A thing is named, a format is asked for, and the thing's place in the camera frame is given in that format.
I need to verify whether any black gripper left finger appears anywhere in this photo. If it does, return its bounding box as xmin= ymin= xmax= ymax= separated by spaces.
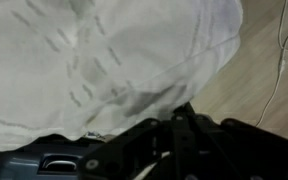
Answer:
xmin=77 ymin=102 xmax=187 ymax=180

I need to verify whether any blue hard-shell suitcase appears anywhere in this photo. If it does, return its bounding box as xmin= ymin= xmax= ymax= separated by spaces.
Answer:
xmin=0 ymin=133 xmax=118 ymax=180

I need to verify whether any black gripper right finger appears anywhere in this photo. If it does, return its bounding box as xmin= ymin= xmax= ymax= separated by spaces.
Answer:
xmin=183 ymin=102 xmax=288 ymax=180

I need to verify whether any white quilted duvet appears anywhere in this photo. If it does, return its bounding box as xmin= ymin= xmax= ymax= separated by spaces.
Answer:
xmin=0 ymin=0 xmax=245 ymax=153

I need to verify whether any thin white floor cable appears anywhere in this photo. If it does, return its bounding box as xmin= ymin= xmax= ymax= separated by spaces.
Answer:
xmin=255 ymin=0 xmax=288 ymax=128

